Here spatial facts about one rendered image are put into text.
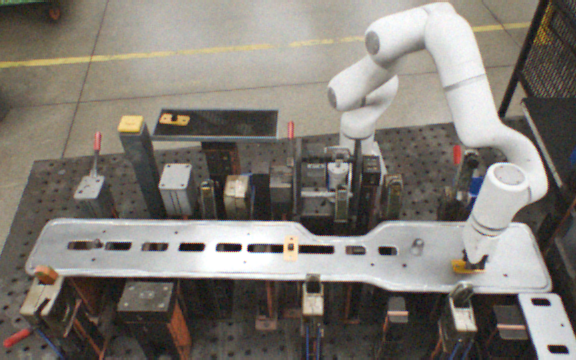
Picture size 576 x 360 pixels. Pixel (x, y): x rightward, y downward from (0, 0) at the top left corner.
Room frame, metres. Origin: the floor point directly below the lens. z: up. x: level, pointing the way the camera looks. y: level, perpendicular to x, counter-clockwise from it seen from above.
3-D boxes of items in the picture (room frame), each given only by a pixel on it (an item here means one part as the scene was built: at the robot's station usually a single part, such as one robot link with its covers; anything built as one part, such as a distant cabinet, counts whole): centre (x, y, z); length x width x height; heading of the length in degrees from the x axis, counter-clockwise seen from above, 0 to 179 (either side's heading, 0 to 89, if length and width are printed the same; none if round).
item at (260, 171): (1.00, 0.10, 0.90); 0.05 x 0.05 x 0.40; 87
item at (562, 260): (0.74, -0.71, 0.85); 0.12 x 0.03 x 0.30; 177
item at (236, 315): (0.79, 0.22, 0.84); 0.13 x 0.11 x 0.29; 177
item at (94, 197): (0.98, 0.60, 0.88); 0.11 x 0.10 x 0.36; 177
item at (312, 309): (0.61, -0.04, 0.87); 0.12 x 0.09 x 0.35; 177
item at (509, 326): (0.57, -0.52, 0.84); 0.11 x 0.10 x 0.28; 177
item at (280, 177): (0.98, 0.04, 0.89); 0.13 x 0.11 x 0.38; 177
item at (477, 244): (0.71, -0.45, 1.14); 0.10 x 0.07 x 0.11; 177
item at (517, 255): (0.78, 0.03, 1.00); 1.38 x 0.22 x 0.02; 87
